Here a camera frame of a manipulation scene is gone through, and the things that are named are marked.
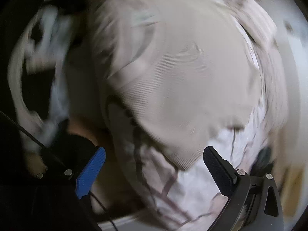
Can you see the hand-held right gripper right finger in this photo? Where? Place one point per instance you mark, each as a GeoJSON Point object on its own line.
{"type": "Point", "coordinates": [216, 168]}

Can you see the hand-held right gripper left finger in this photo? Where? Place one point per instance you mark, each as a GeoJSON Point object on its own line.
{"type": "Point", "coordinates": [92, 170]}

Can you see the beige waffle garment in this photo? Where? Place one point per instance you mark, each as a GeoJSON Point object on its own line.
{"type": "Point", "coordinates": [180, 77]}

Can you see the bear printed blanket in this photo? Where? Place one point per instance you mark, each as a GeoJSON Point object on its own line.
{"type": "Point", "coordinates": [192, 192]}

